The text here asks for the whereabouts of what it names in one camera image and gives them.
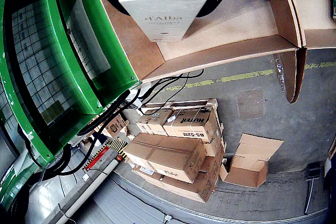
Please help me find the thin black floor cable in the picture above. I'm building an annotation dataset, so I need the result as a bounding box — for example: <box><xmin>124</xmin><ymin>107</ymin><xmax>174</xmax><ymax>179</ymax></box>
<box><xmin>138</xmin><ymin>68</ymin><xmax>205</xmax><ymax>101</ymax></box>

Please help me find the divided cardboard box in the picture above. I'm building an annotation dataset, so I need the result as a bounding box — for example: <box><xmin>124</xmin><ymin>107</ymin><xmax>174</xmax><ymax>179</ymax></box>
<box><xmin>101</xmin><ymin>0</ymin><xmax>336</xmax><ymax>104</ymax></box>

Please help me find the light wood pallet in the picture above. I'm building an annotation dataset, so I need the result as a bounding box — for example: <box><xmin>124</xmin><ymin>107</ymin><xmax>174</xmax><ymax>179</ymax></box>
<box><xmin>141</xmin><ymin>98</ymin><xmax>218</xmax><ymax>111</ymax></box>

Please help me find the grey paper label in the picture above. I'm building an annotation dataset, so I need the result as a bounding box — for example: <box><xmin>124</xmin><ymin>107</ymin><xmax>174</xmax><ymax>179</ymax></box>
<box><xmin>66</xmin><ymin>0</ymin><xmax>111</xmax><ymax>80</ymax></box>

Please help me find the yellow black striped block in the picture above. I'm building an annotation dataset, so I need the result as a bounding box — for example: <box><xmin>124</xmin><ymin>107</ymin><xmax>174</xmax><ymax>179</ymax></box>
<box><xmin>109</xmin><ymin>138</ymin><xmax>129</xmax><ymax>153</ymax></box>

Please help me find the black corrugated conduit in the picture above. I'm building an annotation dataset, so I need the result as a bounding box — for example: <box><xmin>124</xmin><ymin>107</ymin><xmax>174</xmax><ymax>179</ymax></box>
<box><xmin>77</xmin><ymin>89</ymin><xmax>132</xmax><ymax>136</ymax></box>

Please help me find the open empty cardboard box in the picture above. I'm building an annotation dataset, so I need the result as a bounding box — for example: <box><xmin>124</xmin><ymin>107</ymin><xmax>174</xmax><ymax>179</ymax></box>
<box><xmin>219</xmin><ymin>132</ymin><xmax>285</xmax><ymax>188</ymax></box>

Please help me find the red white bar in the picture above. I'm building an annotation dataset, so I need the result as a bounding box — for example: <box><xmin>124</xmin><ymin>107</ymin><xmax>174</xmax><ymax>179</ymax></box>
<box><xmin>81</xmin><ymin>145</ymin><xmax>110</xmax><ymax>172</ymax></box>

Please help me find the large cardboard box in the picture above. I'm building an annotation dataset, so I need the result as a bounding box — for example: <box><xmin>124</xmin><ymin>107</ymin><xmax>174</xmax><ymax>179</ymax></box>
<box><xmin>132</xmin><ymin>153</ymin><xmax>225</xmax><ymax>204</ymax></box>

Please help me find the thick black cable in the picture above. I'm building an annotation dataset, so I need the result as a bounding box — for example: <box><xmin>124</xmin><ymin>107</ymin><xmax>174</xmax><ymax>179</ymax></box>
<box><xmin>25</xmin><ymin>126</ymin><xmax>106</xmax><ymax>176</ymax></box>

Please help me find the cardboard box with black logo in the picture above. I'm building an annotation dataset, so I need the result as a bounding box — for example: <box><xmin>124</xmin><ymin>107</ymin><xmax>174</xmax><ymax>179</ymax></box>
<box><xmin>101</xmin><ymin>115</ymin><xmax>129</xmax><ymax>138</ymax></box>

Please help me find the long cardboard box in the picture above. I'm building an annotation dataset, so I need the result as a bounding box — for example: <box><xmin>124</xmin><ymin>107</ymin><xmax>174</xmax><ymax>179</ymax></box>
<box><xmin>123</xmin><ymin>132</ymin><xmax>208</xmax><ymax>184</ymax></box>

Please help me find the grey pipe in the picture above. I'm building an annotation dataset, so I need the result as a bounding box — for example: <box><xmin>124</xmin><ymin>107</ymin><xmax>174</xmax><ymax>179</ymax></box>
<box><xmin>54</xmin><ymin>154</ymin><xmax>124</xmax><ymax>224</ymax></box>

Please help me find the small white-labelled cardboard box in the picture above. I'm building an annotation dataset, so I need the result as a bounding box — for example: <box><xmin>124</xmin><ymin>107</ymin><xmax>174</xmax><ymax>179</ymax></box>
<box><xmin>135</xmin><ymin>108</ymin><xmax>174</xmax><ymax>136</ymax></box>

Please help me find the cardboard box printed HUTER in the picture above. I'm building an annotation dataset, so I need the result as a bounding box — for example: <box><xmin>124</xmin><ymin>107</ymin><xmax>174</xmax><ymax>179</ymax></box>
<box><xmin>162</xmin><ymin>106</ymin><xmax>223</xmax><ymax>151</ymax></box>

